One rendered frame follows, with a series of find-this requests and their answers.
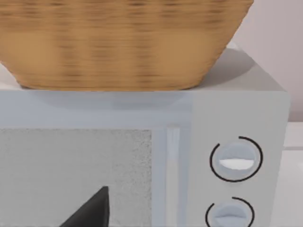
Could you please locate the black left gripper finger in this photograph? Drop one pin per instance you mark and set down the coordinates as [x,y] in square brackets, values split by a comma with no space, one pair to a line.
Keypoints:
[95,210]

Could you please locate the pale microwave door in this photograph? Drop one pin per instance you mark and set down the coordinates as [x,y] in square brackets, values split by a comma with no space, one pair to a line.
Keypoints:
[78,151]

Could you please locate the pale microwave knob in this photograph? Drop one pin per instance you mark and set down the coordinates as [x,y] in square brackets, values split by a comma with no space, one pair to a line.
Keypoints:
[230,214]
[236,159]

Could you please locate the woven wicker basket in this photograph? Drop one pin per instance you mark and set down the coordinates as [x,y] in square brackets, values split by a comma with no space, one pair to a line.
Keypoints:
[113,42]

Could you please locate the pale microwave oven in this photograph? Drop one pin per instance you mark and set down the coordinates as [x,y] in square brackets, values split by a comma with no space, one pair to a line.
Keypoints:
[236,111]

